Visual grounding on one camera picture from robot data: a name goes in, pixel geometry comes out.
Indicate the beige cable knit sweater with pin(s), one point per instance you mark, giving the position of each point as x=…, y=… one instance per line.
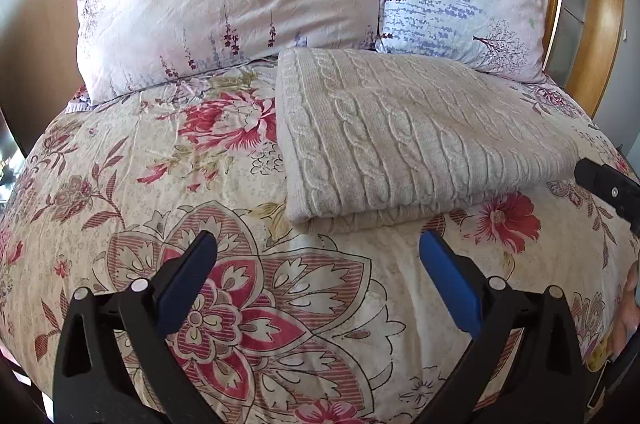
x=370, y=139

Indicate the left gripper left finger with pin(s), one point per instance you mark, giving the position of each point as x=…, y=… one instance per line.
x=91, y=382

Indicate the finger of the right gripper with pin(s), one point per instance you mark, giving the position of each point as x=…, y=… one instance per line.
x=616, y=189

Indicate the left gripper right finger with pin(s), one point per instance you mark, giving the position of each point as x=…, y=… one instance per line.
x=546, y=382

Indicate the person's right hand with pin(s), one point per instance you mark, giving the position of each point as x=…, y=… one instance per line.
x=626, y=320

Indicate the wooden headboard frame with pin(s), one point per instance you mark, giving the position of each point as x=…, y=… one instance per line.
x=585, y=3

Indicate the floral bed cover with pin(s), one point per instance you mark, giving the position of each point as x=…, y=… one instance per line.
x=291, y=326

